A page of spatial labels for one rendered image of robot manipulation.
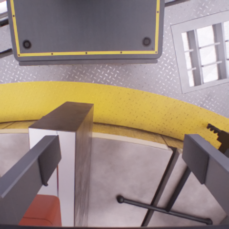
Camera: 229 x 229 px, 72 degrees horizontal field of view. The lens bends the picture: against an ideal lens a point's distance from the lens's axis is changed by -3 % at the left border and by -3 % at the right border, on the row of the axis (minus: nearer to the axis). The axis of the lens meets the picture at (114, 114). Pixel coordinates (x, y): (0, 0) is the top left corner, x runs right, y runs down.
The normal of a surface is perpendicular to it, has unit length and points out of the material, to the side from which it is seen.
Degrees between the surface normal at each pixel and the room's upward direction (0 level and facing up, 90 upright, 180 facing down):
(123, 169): 0
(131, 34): 0
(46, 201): 97
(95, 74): 0
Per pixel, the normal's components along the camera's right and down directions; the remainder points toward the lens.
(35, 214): 0.05, -0.99
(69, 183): -0.01, 0.27
